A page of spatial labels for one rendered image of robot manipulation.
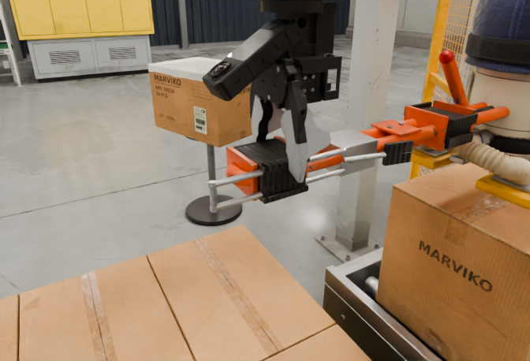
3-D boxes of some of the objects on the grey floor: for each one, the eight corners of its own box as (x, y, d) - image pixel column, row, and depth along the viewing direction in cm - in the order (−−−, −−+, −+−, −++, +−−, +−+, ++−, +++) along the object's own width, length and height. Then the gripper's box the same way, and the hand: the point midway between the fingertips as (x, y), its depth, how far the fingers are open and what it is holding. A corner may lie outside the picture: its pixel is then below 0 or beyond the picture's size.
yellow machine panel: (147, 65, 823) (132, -68, 724) (159, 72, 751) (143, -74, 651) (29, 76, 723) (-9, -77, 623) (29, 84, 651) (-14, -87, 551)
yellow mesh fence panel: (396, 217, 264) (458, -166, 179) (411, 219, 262) (480, -168, 178) (427, 314, 185) (563, -293, 100) (449, 316, 184) (605, -296, 99)
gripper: (372, 0, 40) (353, 180, 48) (292, -2, 52) (288, 142, 60) (305, 1, 36) (297, 196, 44) (234, -2, 48) (239, 153, 56)
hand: (274, 163), depth 51 cm, fingers closed on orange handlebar, 9 cm apart
